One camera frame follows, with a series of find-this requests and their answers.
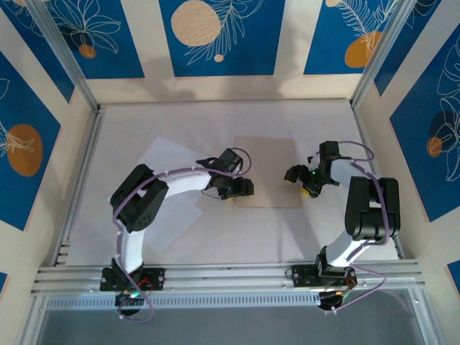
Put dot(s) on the beige cardboard sheet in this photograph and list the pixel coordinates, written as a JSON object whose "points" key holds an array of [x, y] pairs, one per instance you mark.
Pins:
{"points": [[269, 161]]}

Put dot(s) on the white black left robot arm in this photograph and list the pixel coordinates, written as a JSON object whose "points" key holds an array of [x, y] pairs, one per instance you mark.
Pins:
{"points": [[183, 179]]}

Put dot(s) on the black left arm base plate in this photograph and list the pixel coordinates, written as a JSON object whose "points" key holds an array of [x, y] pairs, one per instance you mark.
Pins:
{"points": [[158, 278]]}

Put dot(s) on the aluminium frame post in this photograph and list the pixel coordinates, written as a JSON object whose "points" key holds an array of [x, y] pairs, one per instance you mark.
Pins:
{"points": [[69, 54], [379, 54]]}

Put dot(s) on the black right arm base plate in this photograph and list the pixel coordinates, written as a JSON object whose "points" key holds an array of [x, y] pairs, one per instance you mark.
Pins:
{"points": [[302, 276]]}

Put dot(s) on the black controller board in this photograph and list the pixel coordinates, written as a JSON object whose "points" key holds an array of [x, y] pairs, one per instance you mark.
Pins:
{"points": [[328, 300], [125, 300]]}

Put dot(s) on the long aluminium frame rail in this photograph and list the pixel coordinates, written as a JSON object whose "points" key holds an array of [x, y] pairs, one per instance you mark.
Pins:
{"points": [[230, 276]]}

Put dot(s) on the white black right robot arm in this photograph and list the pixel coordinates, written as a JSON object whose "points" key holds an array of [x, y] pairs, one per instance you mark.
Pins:
{"points": [[338, 251]]}

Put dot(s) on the grey panel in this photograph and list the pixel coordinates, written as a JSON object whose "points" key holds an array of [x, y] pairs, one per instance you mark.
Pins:
{"points": [[233, 327]]}

